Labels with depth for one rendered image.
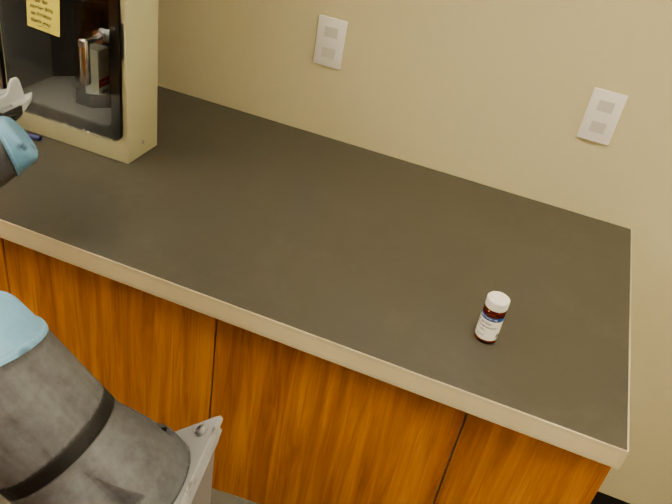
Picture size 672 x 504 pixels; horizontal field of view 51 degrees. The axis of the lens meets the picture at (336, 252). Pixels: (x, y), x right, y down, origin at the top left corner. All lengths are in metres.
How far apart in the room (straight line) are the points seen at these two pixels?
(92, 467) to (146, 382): 0.83
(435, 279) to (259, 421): 0.42
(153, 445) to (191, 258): 0.65
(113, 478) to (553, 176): 1.29
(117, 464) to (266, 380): 0.68
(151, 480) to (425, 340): 0.64
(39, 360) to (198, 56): 1.36
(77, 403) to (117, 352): 0.82
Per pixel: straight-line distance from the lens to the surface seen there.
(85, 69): 1.43
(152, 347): 1.37
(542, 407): 1.13
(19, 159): 1.04
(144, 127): 1.56
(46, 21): 1.52
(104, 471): 0.62
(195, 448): 0.68
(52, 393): 0.61
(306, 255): 1.30
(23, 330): 0.61
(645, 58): 1.60
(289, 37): 1.75
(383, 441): 1.27
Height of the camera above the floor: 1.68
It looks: 34 degrees down
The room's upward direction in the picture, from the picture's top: 11 degrees clockwise
